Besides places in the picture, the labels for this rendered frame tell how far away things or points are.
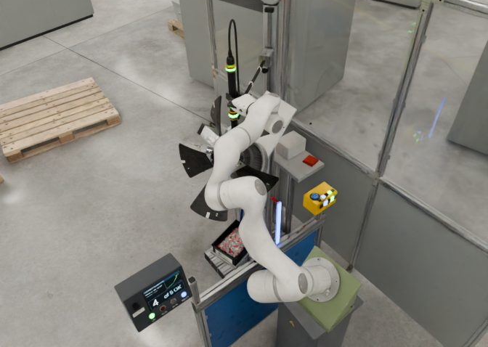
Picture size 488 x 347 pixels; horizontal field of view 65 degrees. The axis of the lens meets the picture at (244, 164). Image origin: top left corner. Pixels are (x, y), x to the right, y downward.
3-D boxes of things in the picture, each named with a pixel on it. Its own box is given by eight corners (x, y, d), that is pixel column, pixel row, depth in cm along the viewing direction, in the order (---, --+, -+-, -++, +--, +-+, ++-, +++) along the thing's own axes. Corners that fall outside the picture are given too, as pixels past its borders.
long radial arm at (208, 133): (243, 150, 237) (231, 147, 228) (237, 161, 239) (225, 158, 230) (216, 128, 255) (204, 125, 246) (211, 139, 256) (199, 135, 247)
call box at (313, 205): (322, 194, 223) (324, 181, 216) (335, 204, 217) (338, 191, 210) (302, 207, 216) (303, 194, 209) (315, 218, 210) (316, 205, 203)
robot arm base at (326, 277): (348, 282, 164) (331, 285, 149) (319, 311, 169) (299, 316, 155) (319, 248, 174) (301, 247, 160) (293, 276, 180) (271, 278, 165)
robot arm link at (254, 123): (234, 107, 139) (267, 88, 164) (226, 144, 147) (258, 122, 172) (256, 115, 137) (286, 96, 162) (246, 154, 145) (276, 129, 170)
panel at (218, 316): (307, 283, 275) (316, 224, 230) (308, 284, 274) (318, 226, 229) (212, 358, 239) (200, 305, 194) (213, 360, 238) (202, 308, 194)
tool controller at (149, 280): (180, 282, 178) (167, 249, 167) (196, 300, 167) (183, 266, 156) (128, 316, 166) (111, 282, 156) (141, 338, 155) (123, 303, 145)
